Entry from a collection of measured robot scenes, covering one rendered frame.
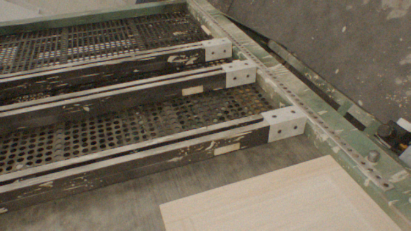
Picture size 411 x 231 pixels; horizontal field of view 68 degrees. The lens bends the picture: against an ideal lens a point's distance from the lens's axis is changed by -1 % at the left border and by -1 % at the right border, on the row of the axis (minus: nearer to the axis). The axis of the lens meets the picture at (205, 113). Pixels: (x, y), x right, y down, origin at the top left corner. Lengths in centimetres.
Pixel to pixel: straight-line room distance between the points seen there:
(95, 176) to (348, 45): 176
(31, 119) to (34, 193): 33
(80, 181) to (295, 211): 53
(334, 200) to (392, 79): 122
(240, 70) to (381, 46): 108
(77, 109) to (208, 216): 59
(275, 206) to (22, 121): 82
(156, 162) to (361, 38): 162
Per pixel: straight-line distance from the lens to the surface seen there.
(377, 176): 86
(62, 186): 85
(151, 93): 109
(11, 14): 436
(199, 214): 75
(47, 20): 198
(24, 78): 132
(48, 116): 112
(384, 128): 98
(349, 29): 222
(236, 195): 78
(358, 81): 203
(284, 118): 93
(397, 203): 83
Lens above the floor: 166
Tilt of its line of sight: 32 degrees down
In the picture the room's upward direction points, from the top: 73 degrees counter-clockwise
